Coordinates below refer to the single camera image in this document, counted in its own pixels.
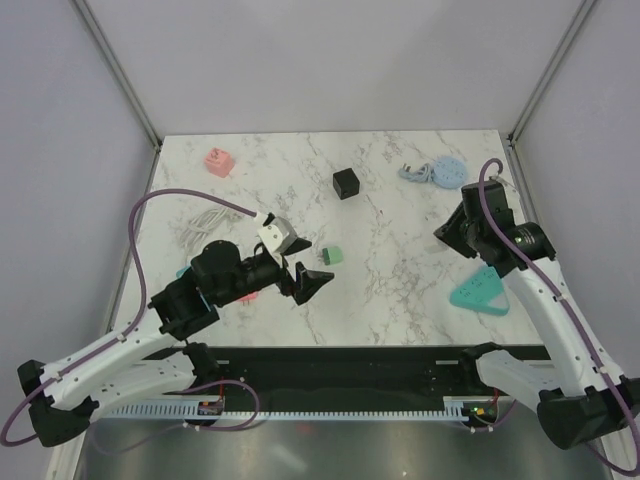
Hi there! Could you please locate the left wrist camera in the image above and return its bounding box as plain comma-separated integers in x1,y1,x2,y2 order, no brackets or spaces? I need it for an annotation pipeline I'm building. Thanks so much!
254,212,297,265

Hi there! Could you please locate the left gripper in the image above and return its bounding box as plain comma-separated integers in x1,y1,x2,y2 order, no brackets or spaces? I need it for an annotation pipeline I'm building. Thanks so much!
215,238,334,307

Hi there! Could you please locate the purple cable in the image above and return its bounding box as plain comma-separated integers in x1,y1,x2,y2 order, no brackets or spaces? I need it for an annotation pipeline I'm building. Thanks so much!
477,158,640,476
0,188,261,447

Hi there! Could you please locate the right aluminium frame post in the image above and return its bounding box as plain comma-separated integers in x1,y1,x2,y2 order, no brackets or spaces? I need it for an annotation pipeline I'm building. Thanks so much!
505,0,600,149

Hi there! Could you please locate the blue round power strip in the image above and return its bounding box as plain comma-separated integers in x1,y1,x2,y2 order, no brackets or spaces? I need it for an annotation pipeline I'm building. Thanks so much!
432,156,468,190

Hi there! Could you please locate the green plug adapter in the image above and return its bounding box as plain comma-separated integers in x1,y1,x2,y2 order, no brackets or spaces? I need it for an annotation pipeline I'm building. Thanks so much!
321,246,344,266

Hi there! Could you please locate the aluminium frame post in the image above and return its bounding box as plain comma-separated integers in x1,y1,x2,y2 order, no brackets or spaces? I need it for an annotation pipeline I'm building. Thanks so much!
505,0,600,149
69,0,162,153

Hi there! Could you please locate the pink flat plug adapter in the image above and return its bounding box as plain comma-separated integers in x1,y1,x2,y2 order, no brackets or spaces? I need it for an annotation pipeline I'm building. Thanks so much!
238,292,258,304

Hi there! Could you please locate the white coiled cable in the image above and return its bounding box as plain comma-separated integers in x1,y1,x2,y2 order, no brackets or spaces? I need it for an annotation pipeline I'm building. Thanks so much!
179,207,246,251

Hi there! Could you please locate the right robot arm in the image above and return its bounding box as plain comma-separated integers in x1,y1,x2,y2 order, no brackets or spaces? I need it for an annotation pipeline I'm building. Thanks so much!
434,180,639,450

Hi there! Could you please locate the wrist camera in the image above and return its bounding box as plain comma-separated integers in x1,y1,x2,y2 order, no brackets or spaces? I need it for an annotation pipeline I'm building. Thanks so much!
254,212,297,265
489,158,516,190

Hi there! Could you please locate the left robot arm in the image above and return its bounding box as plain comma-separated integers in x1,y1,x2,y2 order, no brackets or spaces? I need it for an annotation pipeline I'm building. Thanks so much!
18,235,334,447

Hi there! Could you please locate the pink cube socket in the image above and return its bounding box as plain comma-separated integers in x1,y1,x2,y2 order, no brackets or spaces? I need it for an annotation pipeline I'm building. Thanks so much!
204,147,235,178

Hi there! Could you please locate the left aluminium frame post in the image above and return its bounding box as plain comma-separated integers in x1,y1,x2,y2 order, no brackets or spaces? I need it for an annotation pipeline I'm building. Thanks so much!
69,0,162,153

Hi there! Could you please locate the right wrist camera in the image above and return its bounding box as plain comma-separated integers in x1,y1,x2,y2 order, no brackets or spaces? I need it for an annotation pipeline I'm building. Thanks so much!
489,158,516,190

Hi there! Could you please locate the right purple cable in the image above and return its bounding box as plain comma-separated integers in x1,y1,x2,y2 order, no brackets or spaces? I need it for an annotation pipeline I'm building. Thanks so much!
477,158,640,476

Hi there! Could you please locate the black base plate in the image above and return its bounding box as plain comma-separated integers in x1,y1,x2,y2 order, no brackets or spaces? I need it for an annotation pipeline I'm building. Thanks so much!
159,344,551,416

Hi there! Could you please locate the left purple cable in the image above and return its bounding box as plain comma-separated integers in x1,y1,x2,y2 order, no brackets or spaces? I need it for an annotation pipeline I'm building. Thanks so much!
0,188,261,447

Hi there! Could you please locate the white cable duct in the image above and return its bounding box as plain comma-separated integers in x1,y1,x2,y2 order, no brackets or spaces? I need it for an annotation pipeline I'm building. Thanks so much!
92,394,516,420

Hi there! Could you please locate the teal square adapter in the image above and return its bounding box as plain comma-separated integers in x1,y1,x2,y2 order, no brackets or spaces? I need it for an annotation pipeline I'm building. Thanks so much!
176,266,211,312

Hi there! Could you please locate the teal triangular power strip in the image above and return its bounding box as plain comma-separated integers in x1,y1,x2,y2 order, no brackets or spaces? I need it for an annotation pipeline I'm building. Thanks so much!
449,266,510,316

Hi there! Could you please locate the black cube socket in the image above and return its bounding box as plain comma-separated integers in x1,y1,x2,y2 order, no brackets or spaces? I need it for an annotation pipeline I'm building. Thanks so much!
332,168,360,200

